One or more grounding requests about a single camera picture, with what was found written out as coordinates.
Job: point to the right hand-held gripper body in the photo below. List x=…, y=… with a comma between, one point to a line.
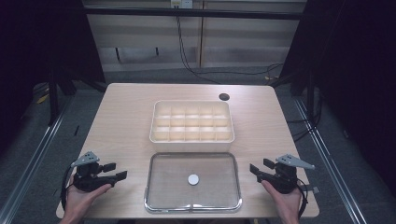
x=285, y=180

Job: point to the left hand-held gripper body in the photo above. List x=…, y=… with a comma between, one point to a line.
x=88, y=182

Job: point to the person's left hand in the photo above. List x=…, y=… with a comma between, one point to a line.
x=79, y=202

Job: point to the person's right hand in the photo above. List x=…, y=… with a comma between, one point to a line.
x=288, y=205

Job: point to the small black floor piece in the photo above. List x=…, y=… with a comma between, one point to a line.
x=76, y=130

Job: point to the clear plastic box lid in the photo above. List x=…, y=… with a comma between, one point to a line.
x=174, y=174

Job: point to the cream compartment storage box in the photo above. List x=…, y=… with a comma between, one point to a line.
x=191, y=143

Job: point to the black table grommet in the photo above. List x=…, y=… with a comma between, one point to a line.
x=224, y=96

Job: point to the black metal stand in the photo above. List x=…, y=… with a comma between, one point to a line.
x=53, y=99

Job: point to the yellow floor piece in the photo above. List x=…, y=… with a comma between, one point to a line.
x=42, y=98

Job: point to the metal floor rail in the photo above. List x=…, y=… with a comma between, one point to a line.
x=34, y=161
x=330, y=155

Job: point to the black horizontal frame bar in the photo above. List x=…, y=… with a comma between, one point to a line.
x=193, y=13

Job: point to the white wall socket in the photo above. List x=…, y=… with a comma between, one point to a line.
x=182, y=3

